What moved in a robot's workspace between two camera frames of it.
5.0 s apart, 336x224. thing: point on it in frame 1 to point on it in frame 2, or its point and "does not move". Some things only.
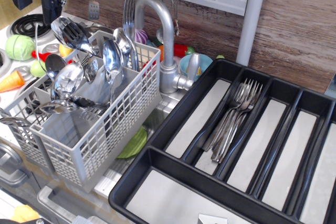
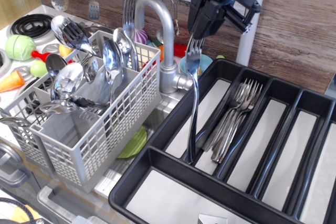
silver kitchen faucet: (170, 80) does not move
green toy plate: (137, 144) does not move
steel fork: (75, 31) to (194, 50)
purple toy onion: (140, 36) does not move
